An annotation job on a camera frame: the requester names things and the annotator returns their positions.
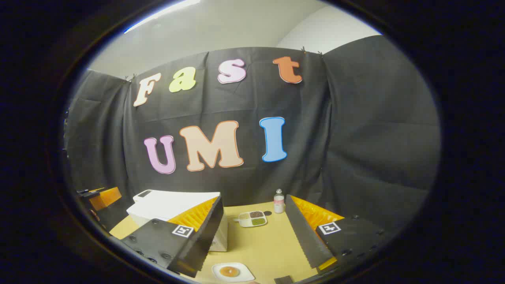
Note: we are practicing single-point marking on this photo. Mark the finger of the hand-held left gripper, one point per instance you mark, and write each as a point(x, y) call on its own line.
point(106, 198)

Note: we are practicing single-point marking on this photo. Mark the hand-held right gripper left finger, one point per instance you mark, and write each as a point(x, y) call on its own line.
point(205, 236)

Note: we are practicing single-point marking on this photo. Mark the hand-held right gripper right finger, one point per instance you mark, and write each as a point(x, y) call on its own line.
point(303, 232)

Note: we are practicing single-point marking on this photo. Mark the sugared donut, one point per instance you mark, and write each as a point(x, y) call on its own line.
point(229, 271)

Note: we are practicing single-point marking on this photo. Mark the white microwave oven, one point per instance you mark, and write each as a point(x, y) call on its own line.
point(169, 203)

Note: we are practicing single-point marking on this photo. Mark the small clear bottle pink label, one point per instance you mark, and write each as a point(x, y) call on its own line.
point(279, 203)

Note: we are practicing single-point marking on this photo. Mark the white divided dish with beans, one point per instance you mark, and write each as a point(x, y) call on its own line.
point(252, 219)

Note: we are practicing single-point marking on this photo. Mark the black backdrop cloth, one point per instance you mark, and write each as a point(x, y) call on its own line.
point(355, 138)

